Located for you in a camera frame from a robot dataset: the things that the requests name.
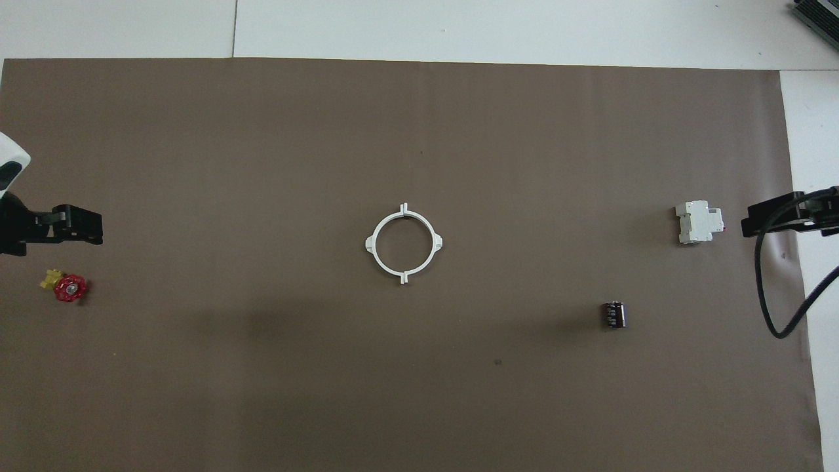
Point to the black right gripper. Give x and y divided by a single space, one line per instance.
824 211

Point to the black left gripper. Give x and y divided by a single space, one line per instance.
14 226

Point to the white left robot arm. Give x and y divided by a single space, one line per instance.
10 160

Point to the red handwheel brass valve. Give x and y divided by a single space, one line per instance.
69 288

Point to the white circuit breaker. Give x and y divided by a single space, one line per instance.
698 223

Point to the black cylindrical capacitor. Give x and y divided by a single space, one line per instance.
614 314

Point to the grey ribbed device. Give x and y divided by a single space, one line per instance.
818 13

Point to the brown table mat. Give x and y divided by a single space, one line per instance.
406 367

